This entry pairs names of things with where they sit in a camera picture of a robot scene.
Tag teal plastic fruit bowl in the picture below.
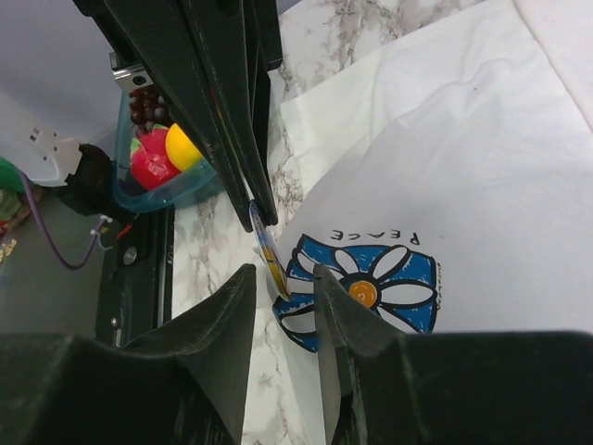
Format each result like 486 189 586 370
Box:
112 92 223 213

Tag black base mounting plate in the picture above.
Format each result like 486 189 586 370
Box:
95 207 175 347

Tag aluminium rail frame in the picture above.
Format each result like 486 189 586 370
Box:
109 52 153 93

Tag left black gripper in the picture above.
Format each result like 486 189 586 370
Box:
73 0 282 226

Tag green cloth on floor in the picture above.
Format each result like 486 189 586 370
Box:
1 159 29 235

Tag white printed t-shirt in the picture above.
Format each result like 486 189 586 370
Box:
272 1 592 444

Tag round brooch irises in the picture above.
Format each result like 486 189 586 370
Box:
248 199 291 301

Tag dark purple grapes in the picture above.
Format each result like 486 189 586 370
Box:
128 85 172 134

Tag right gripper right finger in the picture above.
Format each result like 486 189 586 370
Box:
314 265 592 444

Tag red apple lower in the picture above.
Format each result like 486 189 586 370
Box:
130 125 181 191

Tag yellow lemon right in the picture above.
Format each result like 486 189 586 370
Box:
165 123 203 172

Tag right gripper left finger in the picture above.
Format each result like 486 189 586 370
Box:
1 264 257 444

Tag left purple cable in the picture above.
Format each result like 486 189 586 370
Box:
18 169 115 272

